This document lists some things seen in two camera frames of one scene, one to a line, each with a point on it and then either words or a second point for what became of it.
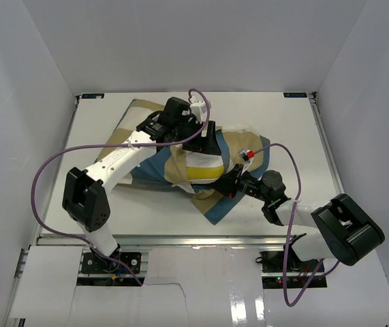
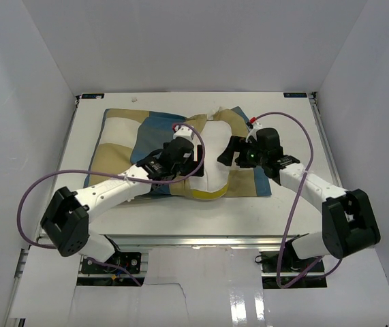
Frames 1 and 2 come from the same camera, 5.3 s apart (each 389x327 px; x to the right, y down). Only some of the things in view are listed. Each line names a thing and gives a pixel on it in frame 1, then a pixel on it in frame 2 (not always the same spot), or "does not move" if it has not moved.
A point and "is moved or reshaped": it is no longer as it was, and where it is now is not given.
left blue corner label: (92, 95) does not move
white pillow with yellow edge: (203, 167) is moved or reshaped
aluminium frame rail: (174, 242) does not move
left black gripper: (203, 144) -> (192, 163)
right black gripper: (227, 184) -> (235, 146)
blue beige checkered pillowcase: (163, 165) is moved or reshaped
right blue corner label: (294, 95) does not move
